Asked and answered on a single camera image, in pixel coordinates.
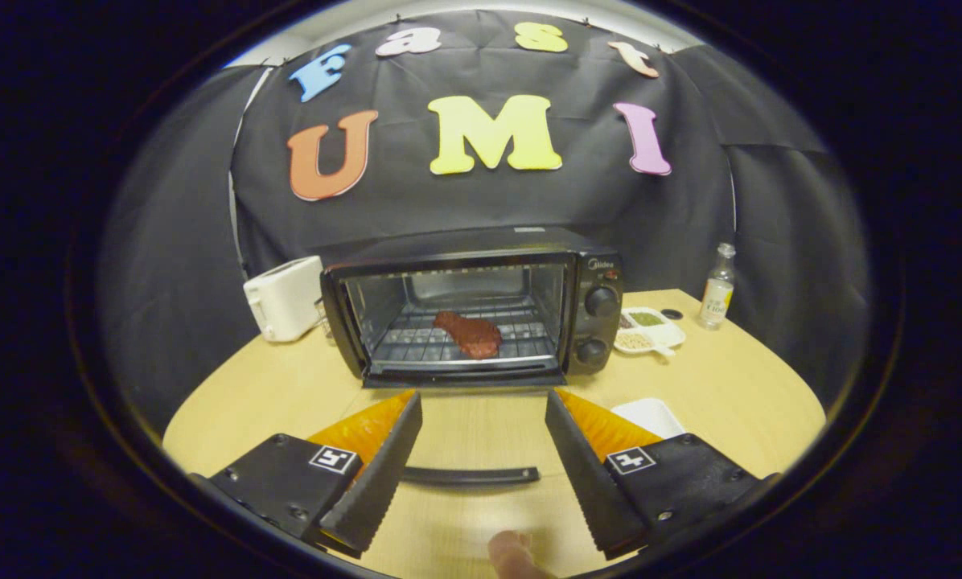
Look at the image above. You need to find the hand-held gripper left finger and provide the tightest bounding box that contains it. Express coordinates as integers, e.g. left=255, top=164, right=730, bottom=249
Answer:
left=190, top=392, right=424, bottom=560

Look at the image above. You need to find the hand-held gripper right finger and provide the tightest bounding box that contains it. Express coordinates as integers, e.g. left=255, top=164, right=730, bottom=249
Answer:
left=545, top=389, right=775, bottom=561

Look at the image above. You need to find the black toaster oven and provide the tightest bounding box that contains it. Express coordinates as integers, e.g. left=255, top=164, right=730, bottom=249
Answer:
left=320, top=227, right=625, bottom=486

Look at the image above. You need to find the white bread toaster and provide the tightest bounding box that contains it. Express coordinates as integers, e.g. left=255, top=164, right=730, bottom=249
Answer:
left=243, top=256, right=325, bottom=343

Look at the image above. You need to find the white rectangular plate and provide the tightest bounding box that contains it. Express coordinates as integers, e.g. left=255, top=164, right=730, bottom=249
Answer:
left=610, top=397, right=685, bottom=440

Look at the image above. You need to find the white divided plate with grains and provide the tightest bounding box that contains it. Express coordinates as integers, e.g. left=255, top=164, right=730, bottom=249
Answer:
left=614, top=306, right=687, bottom=357

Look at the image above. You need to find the clear glass bottle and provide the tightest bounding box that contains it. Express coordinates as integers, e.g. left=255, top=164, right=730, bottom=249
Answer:
left=697, top=243, right=737, bottom=331

